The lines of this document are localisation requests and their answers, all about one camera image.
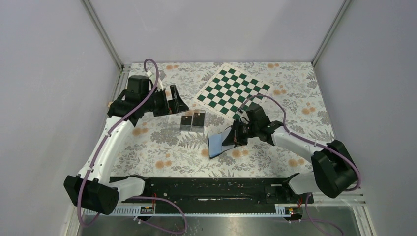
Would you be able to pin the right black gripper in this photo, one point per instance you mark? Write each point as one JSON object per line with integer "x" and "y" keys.
{"x": 234, "y": 137}

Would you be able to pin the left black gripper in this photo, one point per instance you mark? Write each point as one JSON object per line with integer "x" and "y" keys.
{"x": 176, "y": 105}

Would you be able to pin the black leather card holder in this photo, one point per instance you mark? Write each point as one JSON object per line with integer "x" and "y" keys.
{"x": 215, "y": 147}

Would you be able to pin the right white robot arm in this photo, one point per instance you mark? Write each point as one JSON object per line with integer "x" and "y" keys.
{"x": 333, "y": 169}

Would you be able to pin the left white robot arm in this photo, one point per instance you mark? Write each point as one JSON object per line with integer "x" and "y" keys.
{"x": 127, "y": 99}

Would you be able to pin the clear acrylic card stand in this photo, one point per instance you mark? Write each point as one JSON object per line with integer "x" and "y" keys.
{"x": 173, "y": 121}

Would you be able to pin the floral patterned table mat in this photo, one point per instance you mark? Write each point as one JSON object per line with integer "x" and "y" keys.
{"x": 158, "y": 148}

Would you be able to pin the green white checkerboard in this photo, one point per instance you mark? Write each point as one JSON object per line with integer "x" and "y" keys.
{"x": 227, "y": 90}

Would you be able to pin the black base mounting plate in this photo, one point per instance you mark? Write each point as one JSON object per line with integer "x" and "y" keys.
{"x": 218, "y": 193}

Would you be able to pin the grey slotted cable duct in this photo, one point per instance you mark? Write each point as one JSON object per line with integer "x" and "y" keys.
{"x": 167, "y": 210}

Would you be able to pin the aluminium frame rails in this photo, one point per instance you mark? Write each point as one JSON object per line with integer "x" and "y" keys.
{"x": 104, "y": 42}

